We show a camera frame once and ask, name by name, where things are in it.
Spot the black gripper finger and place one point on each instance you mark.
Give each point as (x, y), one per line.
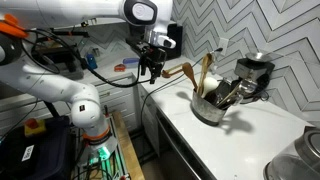
(155, 72)
(143, 66)

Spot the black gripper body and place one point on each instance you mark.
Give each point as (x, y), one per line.
(155, 53)

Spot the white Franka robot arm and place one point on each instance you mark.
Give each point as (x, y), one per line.
(50, 86)

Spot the dark brown wooden spoon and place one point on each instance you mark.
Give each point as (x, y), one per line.
(166, 74)

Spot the light slotted wooden spoon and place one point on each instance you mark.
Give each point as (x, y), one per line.
(175, 69)

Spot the round-headed wooden spoon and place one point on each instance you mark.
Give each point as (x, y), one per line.
(188, 71)

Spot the white round utensil head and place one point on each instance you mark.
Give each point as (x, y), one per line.
(210, 85)

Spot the metal utensil holder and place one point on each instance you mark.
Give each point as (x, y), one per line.
(206, 110)

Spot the black kitchen utensil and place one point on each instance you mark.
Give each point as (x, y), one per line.
(221, 90)

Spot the blue-lidded container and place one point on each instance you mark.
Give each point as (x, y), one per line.
(130, 61)

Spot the orange small object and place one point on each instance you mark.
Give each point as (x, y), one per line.
(120, 67)

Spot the flat wooden spatula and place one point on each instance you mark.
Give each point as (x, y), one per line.
(201, 80)

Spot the small glass jar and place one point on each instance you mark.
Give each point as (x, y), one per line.
(96, 51)

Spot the blue bottle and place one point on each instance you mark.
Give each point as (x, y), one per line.
(91, 61)

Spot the dishwasher front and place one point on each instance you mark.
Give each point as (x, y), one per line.
(176, 150)

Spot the black stove top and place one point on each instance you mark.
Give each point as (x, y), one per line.
(63, 63)

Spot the wooden board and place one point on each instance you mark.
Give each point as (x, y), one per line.
(128, 150)

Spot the metal ladle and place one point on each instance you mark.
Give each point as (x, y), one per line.
(246, 87)

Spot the black coffee grinder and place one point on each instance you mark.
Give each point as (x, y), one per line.
(253, 71)

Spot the yellow emergency stop button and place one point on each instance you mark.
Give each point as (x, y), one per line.
(34, 126)

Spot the black control box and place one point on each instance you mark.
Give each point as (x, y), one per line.
(36, 153)

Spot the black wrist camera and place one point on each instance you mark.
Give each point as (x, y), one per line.
(136, 45)

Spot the white wall outlet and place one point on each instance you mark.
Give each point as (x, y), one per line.
(223, 45)

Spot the metal robot mount frame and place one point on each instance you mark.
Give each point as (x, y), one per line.
(110, 163)

